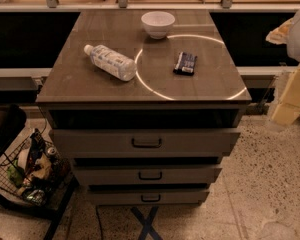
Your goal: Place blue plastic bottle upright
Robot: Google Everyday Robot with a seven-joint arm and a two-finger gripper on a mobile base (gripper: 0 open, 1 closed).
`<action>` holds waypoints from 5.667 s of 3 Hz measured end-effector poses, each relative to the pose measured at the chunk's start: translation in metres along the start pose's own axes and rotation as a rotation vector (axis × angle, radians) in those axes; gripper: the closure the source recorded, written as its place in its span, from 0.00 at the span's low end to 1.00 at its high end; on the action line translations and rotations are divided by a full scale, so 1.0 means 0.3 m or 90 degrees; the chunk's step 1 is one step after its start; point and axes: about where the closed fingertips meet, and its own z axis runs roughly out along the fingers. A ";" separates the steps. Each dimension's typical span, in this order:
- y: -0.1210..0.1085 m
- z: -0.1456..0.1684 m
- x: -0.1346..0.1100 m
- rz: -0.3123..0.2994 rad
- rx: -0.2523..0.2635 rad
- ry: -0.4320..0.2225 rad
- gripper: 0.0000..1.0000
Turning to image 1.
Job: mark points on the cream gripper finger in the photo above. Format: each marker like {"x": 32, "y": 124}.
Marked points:
{"x": 279, "y": 35}
{"x": 288, "y": 108}

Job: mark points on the clear plastic water bottle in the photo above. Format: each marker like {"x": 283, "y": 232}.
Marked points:
{"x": 112, "y": 62}

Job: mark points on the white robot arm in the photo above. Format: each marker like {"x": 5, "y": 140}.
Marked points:
{"x": 293, "y": 51}

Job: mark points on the dark snack bar packet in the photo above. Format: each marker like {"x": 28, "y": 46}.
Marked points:
{"x": 185, "y": 64}

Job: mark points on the white ceramic bowl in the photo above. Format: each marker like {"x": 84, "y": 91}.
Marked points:
{"x": 157, "y": 24}

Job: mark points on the grey drawer cabinet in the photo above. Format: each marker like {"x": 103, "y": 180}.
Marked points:
{"x": 78, "y": 95}

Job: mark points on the blue tape cross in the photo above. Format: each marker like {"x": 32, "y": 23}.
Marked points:
{"x": 147, "y": 223}

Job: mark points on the soda can in basket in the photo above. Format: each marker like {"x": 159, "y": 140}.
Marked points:
{"x": 51, "y": 153}

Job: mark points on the green item in basket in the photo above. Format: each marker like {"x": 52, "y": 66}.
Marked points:
{"x": 16, "y": 175}

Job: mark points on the middle drawer with handle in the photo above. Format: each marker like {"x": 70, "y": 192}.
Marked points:
{"x": 137, "y": 175}

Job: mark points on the drawer with handle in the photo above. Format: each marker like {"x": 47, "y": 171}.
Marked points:
{"x": 148, "y": 197}
{"x": 137, "y": 175}
{"x": 145, "y": 143}

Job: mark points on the bottom drawer with handle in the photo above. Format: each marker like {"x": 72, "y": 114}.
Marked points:
{"x": 148, "y": 197}

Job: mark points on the top drawer with handle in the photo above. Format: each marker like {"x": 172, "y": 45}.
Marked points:
{"x": 145, "y": 143}

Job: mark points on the black wire basket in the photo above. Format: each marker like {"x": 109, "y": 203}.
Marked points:
{"x": 33, "y": 172}

